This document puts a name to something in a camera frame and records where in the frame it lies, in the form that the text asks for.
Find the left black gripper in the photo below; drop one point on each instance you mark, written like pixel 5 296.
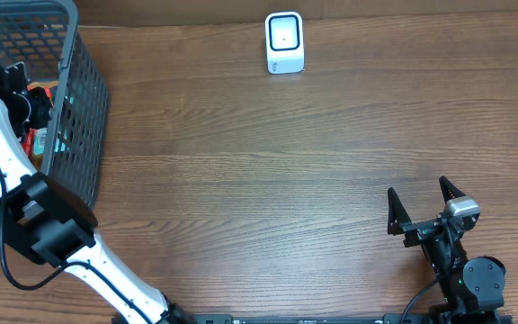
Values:
pixel 40 106

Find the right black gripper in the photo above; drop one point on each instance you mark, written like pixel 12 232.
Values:
pixel 399 217

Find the teal wet wipes pack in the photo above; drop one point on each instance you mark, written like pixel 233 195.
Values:
pixel 65 131

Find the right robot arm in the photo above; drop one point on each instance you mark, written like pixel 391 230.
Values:
pixel 472 288

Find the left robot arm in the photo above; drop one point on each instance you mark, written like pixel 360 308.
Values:
pixel 46 230

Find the white barcode scanner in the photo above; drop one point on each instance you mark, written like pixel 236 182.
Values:
pixel 284 41

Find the red snack packet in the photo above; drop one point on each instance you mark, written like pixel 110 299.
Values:
pixel 29 139

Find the grey plastic mesh basket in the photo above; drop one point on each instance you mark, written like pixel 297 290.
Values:
pixel 44 36

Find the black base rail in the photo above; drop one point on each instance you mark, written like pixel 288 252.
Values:
pixel 388 318

